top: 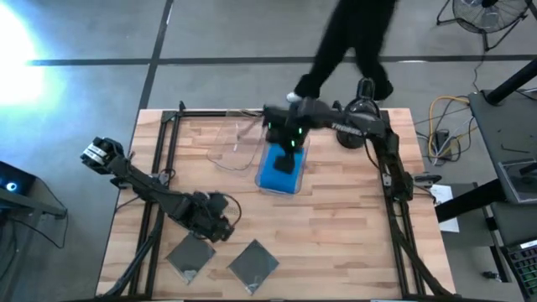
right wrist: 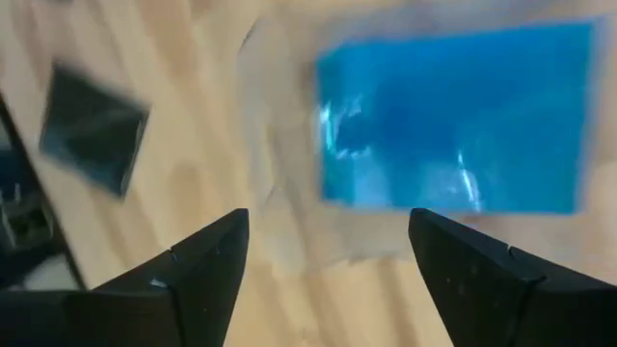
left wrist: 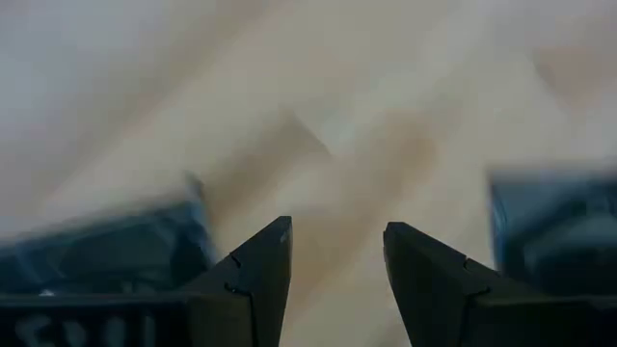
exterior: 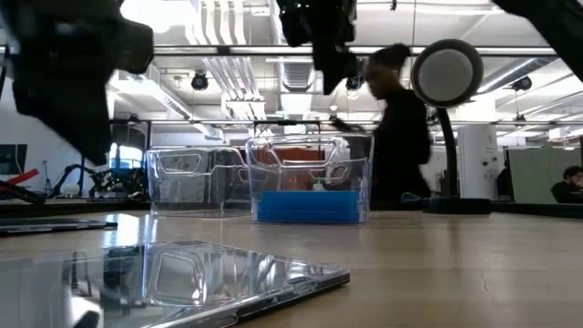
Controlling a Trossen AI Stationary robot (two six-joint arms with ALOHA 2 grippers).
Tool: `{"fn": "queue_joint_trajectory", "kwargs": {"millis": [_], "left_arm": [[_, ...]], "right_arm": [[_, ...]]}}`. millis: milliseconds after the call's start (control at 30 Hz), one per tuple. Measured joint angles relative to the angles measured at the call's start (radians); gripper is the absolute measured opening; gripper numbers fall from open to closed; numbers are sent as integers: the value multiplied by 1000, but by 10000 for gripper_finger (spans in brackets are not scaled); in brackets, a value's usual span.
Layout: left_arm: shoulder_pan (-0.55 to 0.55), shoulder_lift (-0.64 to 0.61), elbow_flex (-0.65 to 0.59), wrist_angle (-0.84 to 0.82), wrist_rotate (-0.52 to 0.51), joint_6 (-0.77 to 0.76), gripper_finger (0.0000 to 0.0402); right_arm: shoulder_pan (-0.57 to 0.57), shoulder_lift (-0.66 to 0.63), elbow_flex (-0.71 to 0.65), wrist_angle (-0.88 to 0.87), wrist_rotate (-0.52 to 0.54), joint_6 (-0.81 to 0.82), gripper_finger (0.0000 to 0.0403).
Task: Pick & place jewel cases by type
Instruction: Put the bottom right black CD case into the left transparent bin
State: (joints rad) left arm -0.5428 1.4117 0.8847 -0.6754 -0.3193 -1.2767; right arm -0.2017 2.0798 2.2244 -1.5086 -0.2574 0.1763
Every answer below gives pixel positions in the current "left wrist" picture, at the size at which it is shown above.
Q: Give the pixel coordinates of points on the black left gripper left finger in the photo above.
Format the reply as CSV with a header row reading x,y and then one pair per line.
x,y
241,313

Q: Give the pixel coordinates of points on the dark grey sponge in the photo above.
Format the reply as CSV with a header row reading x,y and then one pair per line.
x,y
120,250

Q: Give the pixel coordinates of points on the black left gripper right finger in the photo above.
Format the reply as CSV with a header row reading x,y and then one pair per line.
x,y
434,308

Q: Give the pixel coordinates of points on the black jewel case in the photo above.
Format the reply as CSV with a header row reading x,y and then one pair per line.
x,y
554,231

